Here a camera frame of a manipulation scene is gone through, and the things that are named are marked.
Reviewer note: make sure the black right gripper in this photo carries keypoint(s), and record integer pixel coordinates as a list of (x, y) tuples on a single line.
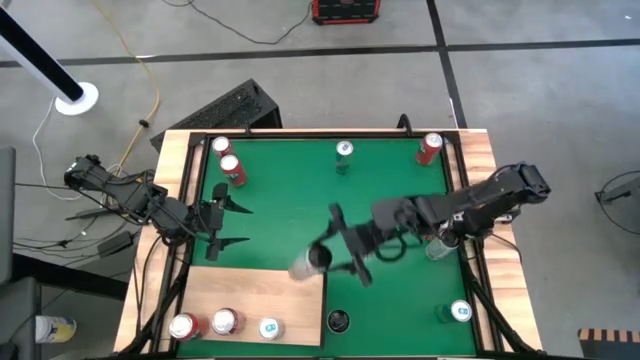
[(367, 237)]

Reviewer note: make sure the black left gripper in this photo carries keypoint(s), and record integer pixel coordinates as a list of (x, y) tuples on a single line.
[(212, 220)]

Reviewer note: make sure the tall silver can black lid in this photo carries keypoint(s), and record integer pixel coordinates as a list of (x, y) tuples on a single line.
[(436, 250), (302, 267)]

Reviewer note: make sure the red soda can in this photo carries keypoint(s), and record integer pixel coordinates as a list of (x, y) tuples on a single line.
[(181, 326), (231, 165), (220, 146)]

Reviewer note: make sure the green can white lid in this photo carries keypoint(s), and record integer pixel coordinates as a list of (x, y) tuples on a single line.
[(344, 149), (461, 311)]

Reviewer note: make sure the blue can blue tab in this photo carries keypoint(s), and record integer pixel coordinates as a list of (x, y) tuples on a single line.
[(270, 328)]

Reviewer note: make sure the red can blue logo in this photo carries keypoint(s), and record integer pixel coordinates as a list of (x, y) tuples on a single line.
[(430, 145)]

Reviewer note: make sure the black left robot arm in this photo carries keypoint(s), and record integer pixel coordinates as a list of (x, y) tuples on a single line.
[(125, 192)]

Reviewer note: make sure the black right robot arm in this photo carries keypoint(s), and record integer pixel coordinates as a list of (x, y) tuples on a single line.
[(480, 200)]

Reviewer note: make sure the wooden shelf board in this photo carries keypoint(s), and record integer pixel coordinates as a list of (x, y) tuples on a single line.
[(250, 295)]

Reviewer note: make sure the green table mat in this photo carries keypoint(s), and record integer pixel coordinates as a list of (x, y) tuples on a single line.
[(400, 310)]

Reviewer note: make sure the black power adapter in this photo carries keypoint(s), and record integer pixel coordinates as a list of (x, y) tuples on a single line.
[(116, 244)]

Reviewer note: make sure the black perforated case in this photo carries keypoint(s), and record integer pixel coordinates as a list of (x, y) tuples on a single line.
[(230, 107)]

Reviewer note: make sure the white canister yellow label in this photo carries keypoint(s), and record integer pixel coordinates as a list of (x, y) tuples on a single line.
[(55, 330)]

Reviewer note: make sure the grey panel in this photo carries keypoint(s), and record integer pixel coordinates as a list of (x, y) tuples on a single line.
[(6, 215)]

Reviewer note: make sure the dark grey box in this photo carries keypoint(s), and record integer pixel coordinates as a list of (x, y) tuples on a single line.
[(17, 320)]

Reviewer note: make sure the red black box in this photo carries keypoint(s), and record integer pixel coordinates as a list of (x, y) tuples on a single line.
[(345, 10)]

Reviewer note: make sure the black white pole round base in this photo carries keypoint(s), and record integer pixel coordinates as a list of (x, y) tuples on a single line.
[(40, 60)]

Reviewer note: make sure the striped box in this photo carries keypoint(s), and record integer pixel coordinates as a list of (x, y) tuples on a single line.
[(610, 345)]

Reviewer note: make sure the black table frame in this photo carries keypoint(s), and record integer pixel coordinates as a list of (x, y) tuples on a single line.
[(370, 135)]

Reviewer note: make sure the black flat bracket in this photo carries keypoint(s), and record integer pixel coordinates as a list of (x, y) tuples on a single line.
[(90, 214)]

